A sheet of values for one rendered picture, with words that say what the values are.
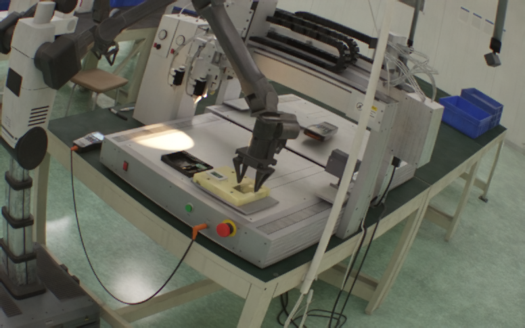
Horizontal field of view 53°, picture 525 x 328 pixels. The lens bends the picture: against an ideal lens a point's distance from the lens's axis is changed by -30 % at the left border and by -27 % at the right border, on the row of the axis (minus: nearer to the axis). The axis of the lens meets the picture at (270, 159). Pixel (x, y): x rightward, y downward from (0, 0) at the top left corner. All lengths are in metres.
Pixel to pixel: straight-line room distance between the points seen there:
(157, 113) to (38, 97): 0.98
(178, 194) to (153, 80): 0.79
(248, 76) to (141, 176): 0.46
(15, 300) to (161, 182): 0.83
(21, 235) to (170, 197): 0.64
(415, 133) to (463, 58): 6.87
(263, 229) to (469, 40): 7.52
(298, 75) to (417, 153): 0.51
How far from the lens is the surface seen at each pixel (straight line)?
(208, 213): 1.96
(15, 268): 2.18
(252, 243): 1.90
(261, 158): 1.98
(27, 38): 1.83
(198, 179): 2.02
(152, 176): 2.08
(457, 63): 9.25
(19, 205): 2.07
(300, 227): 1.98
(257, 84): 1.95
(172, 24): 2.63
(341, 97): 2.17
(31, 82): 1.82
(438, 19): 9.35
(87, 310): 2.30
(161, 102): 2.67
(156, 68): 2.68
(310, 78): 2.22
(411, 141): 2.40
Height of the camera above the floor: 1.66
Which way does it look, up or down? 20 degrees down
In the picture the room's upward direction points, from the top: 17 degrees clockwise
